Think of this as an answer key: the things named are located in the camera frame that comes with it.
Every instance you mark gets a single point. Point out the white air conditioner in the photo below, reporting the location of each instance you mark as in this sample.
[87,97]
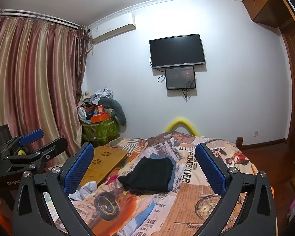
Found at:
[108,28]

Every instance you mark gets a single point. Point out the grey plush toy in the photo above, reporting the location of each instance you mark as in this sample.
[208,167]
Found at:
[117,111]

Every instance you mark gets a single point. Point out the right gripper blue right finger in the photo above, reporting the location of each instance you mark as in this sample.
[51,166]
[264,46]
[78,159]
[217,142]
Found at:
[257,215]

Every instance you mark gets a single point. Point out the yellow foam arch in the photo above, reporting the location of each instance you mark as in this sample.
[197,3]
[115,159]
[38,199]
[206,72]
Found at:
[183,123]

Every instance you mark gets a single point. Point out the newspaper print bed cover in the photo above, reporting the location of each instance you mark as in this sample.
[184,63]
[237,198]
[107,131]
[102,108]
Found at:
[114,210]

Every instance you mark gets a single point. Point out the red gold striped curtain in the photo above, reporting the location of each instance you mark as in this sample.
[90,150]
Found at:
[42,66]

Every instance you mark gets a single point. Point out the wooden overhead cabinet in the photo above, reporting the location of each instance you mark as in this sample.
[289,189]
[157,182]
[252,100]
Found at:
[273,13]

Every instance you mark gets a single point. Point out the black pants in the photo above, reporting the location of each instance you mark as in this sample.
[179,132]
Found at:
[149,175]

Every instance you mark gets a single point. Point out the folded blue jeans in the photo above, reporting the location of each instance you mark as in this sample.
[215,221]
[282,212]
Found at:
[171,181]

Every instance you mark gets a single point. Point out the pile of clothes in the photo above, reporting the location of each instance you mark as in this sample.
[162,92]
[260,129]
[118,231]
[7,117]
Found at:
[94,98]

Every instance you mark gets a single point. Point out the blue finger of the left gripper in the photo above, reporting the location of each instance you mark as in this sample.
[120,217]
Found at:
[32,137]
[49,151]

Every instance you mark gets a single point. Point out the orange box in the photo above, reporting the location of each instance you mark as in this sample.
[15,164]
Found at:
[100,118]

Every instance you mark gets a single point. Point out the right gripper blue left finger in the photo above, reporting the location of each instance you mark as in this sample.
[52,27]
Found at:
[31,215]

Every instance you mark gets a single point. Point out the crumpled white cloth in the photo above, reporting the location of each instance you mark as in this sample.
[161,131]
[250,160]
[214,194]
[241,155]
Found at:
[84,191]

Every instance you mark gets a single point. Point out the small black wall monitor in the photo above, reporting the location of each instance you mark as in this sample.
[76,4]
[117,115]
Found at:
[180,78]

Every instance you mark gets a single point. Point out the bamboo lap desk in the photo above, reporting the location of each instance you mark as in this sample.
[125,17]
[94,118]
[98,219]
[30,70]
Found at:
[104,161]

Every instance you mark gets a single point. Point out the white wall socket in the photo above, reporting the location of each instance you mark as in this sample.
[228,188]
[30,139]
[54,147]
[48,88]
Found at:
[255,133]

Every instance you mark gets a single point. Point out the green patterned storage box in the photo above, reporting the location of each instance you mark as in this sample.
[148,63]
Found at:
[99,134]

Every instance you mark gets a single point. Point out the black wall television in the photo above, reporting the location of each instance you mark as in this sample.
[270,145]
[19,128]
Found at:
[177,51]

